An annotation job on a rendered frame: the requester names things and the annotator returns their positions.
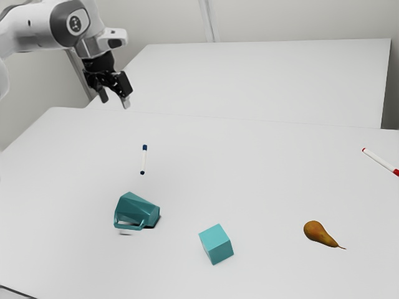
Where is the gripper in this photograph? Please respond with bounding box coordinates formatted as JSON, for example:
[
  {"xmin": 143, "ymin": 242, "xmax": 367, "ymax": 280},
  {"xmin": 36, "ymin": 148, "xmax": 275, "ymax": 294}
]
[{"xmin": 81, "ymin": 51, "xmax": 134, "ymax": 110}]

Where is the teal faceted mug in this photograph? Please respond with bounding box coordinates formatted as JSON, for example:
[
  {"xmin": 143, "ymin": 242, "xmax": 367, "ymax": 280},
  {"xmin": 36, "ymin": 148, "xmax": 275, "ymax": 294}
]
[{"xmin": 113, "ymin": 191, "xmax": 161, "ymax": 231}]

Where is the white pen with blue cap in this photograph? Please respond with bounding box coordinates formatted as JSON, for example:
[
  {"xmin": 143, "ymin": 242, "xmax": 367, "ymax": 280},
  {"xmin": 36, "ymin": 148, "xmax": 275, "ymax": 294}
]
[{"xmin": 139, "ymin": 144, "xmax": 148, "ymax": 176}]

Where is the teal cube block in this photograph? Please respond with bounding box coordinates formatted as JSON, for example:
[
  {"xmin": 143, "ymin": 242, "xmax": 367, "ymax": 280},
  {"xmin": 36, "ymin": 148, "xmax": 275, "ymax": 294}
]
[{"xmin": 198, "ymin": 223, "xmax": 234, "ymax": 266}]

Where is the brown pear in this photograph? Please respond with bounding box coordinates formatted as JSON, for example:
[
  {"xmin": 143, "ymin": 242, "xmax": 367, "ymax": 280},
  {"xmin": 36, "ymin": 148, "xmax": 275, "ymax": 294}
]
[{"xmin": 303, "ymin": 220, "xmax": 347, "ymax": 250}]

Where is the white pen with red cap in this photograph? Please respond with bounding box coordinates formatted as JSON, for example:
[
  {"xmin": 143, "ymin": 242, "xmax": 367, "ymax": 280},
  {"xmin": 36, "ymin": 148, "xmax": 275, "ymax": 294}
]
[{"xmin": 362, "ymin": 147, "xmax": 399, "ymax": 178}]

